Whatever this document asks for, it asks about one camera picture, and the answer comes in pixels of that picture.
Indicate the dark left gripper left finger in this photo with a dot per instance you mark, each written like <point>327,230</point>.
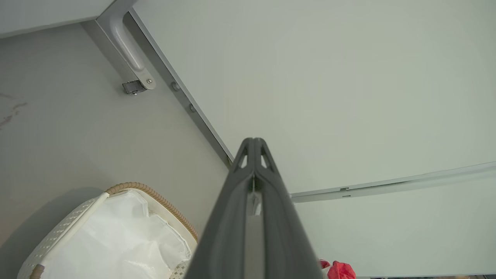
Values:
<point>226,221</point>

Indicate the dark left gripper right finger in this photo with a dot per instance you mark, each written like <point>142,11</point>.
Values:
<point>281,221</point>

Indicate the red and white jersey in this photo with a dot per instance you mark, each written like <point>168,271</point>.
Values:
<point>341,271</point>

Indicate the white basket liner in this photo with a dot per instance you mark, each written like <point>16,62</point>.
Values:
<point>116,236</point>

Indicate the white woven laundry basket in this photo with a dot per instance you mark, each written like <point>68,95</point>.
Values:
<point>58,236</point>

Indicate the grey table leg with foot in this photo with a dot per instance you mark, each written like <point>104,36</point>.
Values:
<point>130,50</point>

